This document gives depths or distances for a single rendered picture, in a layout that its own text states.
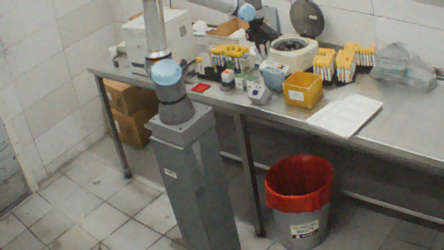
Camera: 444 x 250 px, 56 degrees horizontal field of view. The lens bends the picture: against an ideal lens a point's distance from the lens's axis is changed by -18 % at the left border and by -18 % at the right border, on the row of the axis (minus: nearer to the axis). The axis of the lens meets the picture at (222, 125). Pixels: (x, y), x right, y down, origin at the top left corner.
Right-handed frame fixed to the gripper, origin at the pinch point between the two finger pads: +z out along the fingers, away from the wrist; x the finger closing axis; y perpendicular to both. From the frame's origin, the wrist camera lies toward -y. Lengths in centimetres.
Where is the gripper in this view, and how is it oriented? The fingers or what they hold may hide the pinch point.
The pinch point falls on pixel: (266, 57)
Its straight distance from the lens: 224.1
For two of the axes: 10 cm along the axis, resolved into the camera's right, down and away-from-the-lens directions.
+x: -7.4, 4.5, -5.0
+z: 1.7, 8.4, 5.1
